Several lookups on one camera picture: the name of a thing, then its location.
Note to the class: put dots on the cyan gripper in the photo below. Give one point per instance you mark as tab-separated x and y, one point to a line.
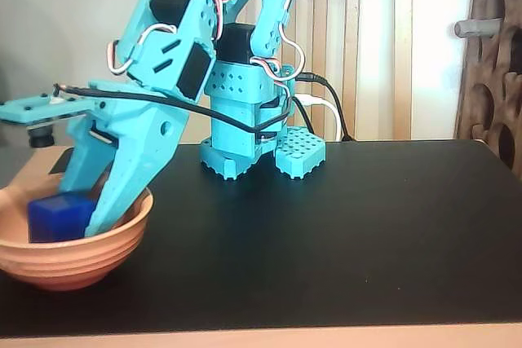
136	129

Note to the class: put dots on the blue cube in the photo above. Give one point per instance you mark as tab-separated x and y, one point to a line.
57	217

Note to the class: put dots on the cyan robot arm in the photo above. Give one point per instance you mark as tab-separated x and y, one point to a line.
240	87

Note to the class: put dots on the orange bowl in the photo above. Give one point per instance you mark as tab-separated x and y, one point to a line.
73	258

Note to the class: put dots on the black table mat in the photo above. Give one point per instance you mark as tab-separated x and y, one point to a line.
326	221

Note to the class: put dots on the beige slatted radiator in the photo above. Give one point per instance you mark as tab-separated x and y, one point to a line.
367	58

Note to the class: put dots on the brown panel with holes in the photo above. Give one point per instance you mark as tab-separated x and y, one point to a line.
493	91

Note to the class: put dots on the grey tube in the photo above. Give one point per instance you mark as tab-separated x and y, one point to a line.
477	28

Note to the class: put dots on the cyan wrist camera mount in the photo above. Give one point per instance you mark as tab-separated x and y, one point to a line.
36	109

